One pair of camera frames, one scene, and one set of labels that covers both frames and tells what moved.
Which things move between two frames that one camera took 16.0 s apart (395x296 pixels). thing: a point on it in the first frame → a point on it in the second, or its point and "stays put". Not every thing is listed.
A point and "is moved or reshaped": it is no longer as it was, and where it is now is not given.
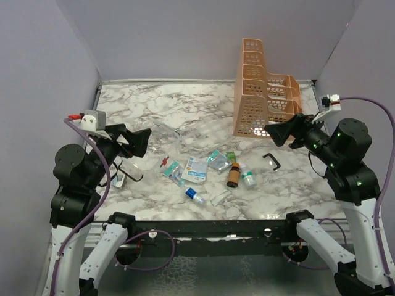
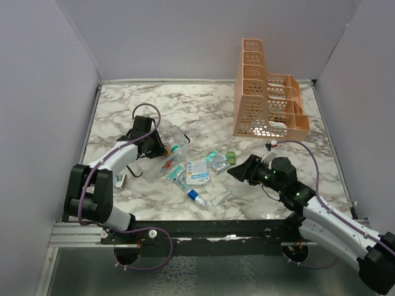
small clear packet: x=221 y=197 stays put
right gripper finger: x=283 y=132 → x=245 y=169
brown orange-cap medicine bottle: x=233 y=176 → x=169 y=152
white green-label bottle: x=248 y=176 is moved or reshaped
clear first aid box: x=162 y=160 is moved or reshaped
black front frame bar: x=211 y=238 stays put
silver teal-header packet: x=218 y=161 stays put
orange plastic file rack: x=261 y=98 stays put
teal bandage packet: x=174 y=171 is moved or reshaped
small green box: x=231 y=156 stays put
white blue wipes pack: x=195 y=170 is moved or reshaped
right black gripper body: x=310 y=134 → x=261 y=174
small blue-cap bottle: x=192 y=194 stays put
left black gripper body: x=111 y=148 → x=155 y=147
